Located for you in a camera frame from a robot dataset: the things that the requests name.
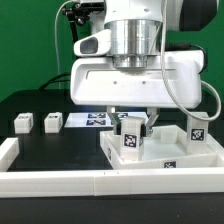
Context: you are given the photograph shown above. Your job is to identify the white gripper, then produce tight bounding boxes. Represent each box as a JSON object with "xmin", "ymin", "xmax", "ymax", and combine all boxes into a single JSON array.
[{"xmin": 70, "ymin": 50, "xmax": 203, "ymax": 137}]

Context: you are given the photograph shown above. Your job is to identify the white square table top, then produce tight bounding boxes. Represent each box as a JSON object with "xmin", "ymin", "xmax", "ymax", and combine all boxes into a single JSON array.
[{"xmin": 100, "ymin": 125, "xmax": 224, "ymax": 169}]

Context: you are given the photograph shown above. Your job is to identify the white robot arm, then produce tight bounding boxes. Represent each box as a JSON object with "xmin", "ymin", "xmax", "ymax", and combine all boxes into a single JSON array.
[{"xmin": 70, "ymin": 0, "xmax": 219, "ymax": 137}]

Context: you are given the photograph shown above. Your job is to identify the white marker sheet with tags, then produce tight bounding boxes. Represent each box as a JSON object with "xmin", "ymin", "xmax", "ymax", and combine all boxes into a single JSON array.
[{"xmin": 65, "ymin": 112, "xmax": 147, "ymax": 128}]

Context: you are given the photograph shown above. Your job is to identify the white U-shaped obstacle fence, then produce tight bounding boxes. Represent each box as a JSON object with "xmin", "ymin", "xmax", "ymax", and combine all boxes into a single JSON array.
[{"xmin": 0, "ymin": 138, "xmax": 224, "ymax": 198}]

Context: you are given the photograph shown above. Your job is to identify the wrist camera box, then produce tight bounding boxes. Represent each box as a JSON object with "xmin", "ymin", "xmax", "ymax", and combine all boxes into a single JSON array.
[{"xmin": 74, "ymin": 29, "xmax": 112, "ymax": 57}]

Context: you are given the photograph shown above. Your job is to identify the black cable bundle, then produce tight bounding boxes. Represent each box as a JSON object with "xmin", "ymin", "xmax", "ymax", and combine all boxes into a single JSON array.
[{"xmin": 38, "ymin": 72, "xmax": 72, "ymax": 91}]

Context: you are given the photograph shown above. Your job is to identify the white cable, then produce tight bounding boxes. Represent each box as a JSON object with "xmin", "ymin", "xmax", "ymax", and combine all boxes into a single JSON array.
[{"xmin": 54, "ymin": 0, "xmax": 79, "ymax": 89}]

